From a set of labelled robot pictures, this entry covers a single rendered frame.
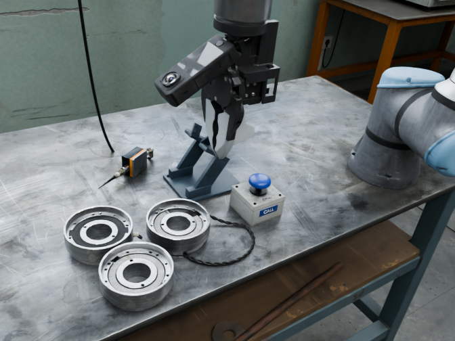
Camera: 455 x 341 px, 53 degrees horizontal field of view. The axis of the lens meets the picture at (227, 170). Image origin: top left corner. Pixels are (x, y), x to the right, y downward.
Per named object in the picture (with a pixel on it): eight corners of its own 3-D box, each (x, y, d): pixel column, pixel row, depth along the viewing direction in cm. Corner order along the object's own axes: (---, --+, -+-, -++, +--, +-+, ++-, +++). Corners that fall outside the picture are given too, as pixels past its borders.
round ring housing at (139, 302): (187, 281, 69) (188, 262, 66) (140, 328, 61) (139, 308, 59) (135, 251, 73) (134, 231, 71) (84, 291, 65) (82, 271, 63)
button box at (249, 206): (251, 227, 80) (254, 206, 78) (229, 205, 85) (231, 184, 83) (286, 214, 84) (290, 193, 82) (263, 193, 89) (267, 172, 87)
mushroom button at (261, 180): (254, 208, 81) (258, 186, 78) (242, 196, 84) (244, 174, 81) (272, 202, 83) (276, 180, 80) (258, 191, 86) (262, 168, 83)
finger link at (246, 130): (255, 160, 71) (263, 106, 66) (223, 169, 68) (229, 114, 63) (244, 151, 73) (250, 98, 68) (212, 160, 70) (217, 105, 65)
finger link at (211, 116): (244, 150, 73) (250, 98, 68) (212, 159, 70) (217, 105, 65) (233, 141, 75) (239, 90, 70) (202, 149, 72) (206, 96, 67)
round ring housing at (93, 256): (62, 271, 68) (59, 251, 66) (69, 225, 77) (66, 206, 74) (133, 266, 70) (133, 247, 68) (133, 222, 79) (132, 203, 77)
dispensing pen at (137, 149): (91, 176, 82) (146, 138, 95) (93, 195, 84) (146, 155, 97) (101, 180, 81) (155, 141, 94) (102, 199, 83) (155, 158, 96)
